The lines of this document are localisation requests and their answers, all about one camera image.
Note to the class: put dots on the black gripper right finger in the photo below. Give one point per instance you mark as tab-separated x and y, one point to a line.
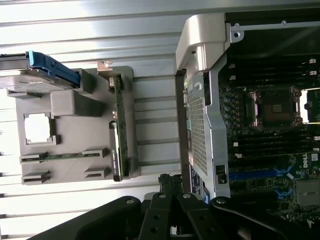
237	220

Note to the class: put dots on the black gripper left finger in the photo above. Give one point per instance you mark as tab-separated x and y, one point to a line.
112	217

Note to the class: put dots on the green motherboard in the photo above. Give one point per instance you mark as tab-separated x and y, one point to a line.
262	190

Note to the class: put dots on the blue expansion slot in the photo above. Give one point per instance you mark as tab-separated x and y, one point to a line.
250	174

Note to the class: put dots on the silver chipset heatsink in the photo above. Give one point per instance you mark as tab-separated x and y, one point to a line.
308	192

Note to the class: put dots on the green RAM stick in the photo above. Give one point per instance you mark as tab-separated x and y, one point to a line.
65	156

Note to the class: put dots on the grey plastic parts rack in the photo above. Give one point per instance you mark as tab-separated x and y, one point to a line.
75	135

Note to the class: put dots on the open black PC case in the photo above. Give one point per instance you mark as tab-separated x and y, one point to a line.
197	125

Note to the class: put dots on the CPU socket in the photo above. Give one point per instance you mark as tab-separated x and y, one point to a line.
275	110

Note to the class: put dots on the silver CPU chip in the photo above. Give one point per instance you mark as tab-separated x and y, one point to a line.
37	128

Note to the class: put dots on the metal socket cover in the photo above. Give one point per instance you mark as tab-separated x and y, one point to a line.
312	105

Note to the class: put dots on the silver hard disk drive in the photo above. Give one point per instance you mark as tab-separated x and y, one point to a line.
25	80

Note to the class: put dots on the blue disk caddy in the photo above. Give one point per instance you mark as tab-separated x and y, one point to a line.
47	63

